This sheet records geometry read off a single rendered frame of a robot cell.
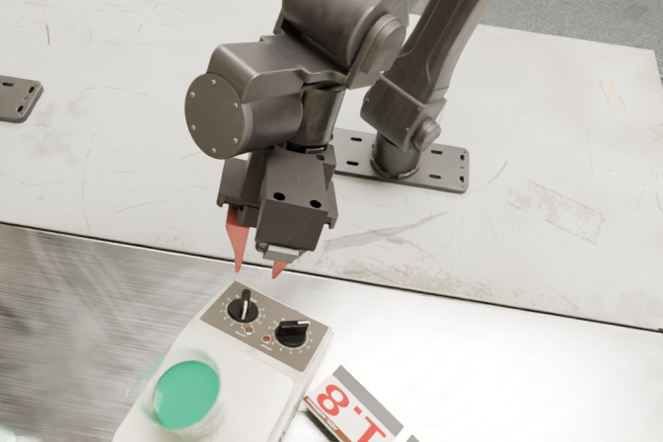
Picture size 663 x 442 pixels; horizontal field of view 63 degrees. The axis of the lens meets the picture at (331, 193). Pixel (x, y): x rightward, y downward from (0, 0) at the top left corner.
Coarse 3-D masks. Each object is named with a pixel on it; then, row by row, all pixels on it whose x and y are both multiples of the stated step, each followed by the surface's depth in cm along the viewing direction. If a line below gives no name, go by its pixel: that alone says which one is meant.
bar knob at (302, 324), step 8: (304, 320) 55; (280, 328) 53; (288, 328) 53; (296, 328) 54; (304, 328) 54; (280, 336) 54; (288, 336) 54; (296, 336) 54; (304, 336) 55; (288, 344) 53; (296, 344) 54
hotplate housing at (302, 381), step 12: (252, 288) 60; (276, 300) 59; (204, 312) 54; (300, 312) 59; (192, 324) 53; (204, 324) 53; (324, 324) 58; (216, 336) 52; (228, 336) 52; (324, 336) 56; (240, 348) 52; (252, 348) 52; (324, 348) 55; (264, 360) 51; (276, 360) 52; (312, 360) 53; (288, 372) 51; (300, 372) 51; (312, 372) 52; (300, 384) 51; (300, 396) 51; (288, 408) 50; (288, 420) 50; (276, 432) 48
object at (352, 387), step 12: (336, 372) 57; (348, 372) 57; (348, 384) 57; (360, 384) 57; (360, 396) 56; (372, 396) 56; (312, 408) 52; (372, 408) 56; (384, 408) 56; (384, 420) 55; (396, 420) 55; (396, 432) 55
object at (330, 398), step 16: (336, 384) 56; (320, 400) 53; (336, 400) 54; (352, 400) 56; (336, 416) 53; (352, 416) 54; (368, 416) 55; (352, 432) 52; (368, 432) 53; (384, 432) 54
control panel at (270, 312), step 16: (240, 288) 59; (224, 304) 56; (256, 304) 57; (272, 304) 58; (208, 320) 54; (224, 320) 54; (256, 320) 55; (272, 320) 56; (288, 320) 57; (240, 336) 53; (256, 336) 53; (272, 336) 54; (320, 336) 56; (272, 352) 52; (288, 352) 53; (304, 352) 53; (304, 368) 52
